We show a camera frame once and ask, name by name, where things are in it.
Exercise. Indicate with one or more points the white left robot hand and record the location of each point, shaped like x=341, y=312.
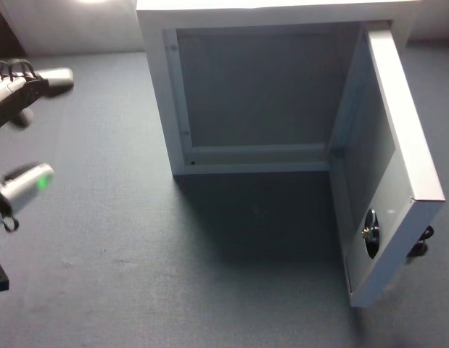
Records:
x=24, y=90

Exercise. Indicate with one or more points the white cabinet door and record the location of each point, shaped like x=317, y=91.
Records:
x=376, y=174

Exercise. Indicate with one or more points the large white box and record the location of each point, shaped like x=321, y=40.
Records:
x=155, y=90

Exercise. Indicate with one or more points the black door lock knob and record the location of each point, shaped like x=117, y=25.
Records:
x=427, y=233

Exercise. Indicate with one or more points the grey table cloth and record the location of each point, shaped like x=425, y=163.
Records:
x=101, y=253

